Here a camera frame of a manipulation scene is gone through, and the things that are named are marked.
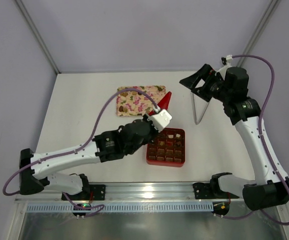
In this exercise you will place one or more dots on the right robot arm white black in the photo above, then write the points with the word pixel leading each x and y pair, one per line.
pixel 257 197

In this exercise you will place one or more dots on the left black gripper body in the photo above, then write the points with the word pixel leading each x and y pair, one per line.
pixel 150 124

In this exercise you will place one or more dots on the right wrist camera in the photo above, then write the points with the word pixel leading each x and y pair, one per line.
pixel 226 62

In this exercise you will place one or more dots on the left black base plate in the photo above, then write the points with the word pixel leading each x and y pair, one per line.
pixel 94 192

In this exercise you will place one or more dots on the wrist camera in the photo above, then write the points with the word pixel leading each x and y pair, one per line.
pixel 160 120
pixel 226 62

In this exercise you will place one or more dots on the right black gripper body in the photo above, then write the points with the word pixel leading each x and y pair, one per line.
pixel 207 83

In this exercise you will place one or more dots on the floral tray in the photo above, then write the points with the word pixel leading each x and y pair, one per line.
pixel 133 104

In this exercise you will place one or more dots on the red tin lid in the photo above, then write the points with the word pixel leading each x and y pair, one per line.
pixel 165 101

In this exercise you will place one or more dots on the metal tongs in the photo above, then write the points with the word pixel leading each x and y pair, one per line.
pixel 199 108

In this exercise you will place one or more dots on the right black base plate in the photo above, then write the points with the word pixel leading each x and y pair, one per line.
pixel 206 191

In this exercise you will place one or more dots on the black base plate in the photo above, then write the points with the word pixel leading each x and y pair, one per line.
pixel 94 192
pixel 206 191

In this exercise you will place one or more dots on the aluminium rail front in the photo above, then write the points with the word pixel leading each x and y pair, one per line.
pixel 127 192

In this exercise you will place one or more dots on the slotted cable duct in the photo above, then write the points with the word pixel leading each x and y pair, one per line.
pixel 122 207

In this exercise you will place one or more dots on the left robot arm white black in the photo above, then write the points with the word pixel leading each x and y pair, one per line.
pixel 42 170

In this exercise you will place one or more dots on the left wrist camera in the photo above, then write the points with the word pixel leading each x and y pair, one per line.
pixel 160 120

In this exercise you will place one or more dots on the red chocolate box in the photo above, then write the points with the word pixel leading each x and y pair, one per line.
pixel 167 156

